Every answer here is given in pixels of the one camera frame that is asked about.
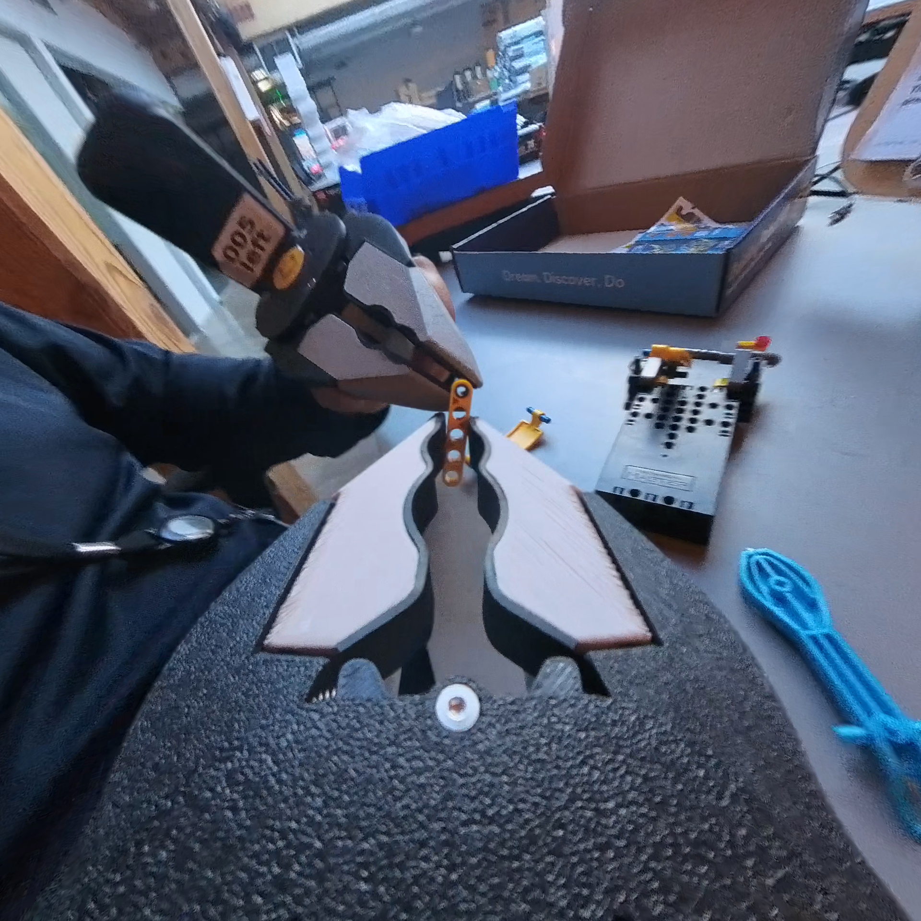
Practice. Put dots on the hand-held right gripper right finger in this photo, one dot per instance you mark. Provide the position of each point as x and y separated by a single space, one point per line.
561 561

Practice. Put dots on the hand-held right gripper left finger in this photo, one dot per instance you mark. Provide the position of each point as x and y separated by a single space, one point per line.
345 561

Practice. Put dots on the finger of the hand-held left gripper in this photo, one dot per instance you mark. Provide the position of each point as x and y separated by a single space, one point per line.
403 302
352 352

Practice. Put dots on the yellow perforated beam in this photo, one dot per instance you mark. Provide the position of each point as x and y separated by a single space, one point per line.
458 402

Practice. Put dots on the person's left forearm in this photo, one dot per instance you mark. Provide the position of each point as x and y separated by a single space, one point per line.
180 403

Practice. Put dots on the grey desk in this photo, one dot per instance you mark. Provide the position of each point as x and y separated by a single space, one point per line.
791 446

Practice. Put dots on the person's left hand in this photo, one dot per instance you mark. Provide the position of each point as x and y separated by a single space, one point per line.
435 284

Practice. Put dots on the brown side table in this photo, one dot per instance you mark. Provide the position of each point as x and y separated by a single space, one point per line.
475 208

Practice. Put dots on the black perforated brick model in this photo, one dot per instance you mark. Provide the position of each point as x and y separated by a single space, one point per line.
662 475

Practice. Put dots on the blue storage bin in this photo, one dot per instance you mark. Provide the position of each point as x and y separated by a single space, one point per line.
432 173

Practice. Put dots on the yellow scoop piece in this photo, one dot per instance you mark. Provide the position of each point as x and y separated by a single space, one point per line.
524 432

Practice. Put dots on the clear plastic bag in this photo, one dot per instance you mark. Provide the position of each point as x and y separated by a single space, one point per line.
403 122

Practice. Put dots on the dark blue cardboard box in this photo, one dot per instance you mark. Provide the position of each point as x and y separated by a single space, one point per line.
590 280

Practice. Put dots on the wooden panel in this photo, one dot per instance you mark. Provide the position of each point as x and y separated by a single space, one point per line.
43 237

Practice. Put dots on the colourful instruction booklet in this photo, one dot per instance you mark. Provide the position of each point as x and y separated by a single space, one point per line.
691 234

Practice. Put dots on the person's dark clothed body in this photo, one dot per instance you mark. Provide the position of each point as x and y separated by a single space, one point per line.
72 683

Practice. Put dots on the blue brick separator tool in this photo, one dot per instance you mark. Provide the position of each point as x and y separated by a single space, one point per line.
849 683

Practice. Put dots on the wooden display board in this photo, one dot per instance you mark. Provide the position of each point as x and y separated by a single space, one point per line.
860 108

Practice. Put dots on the printed instruction sheet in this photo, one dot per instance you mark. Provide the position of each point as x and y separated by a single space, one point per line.
903 122

